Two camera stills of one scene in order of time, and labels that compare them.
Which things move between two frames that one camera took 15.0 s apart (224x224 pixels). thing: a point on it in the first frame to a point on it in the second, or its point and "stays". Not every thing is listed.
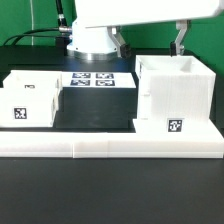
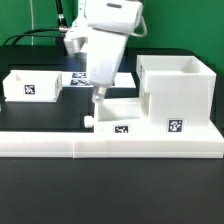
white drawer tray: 35,79 stays
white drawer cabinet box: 174,87 stays
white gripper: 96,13 to 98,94
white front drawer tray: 28,107 to 118,110
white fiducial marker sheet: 97,80 stays
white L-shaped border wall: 113,145 stays
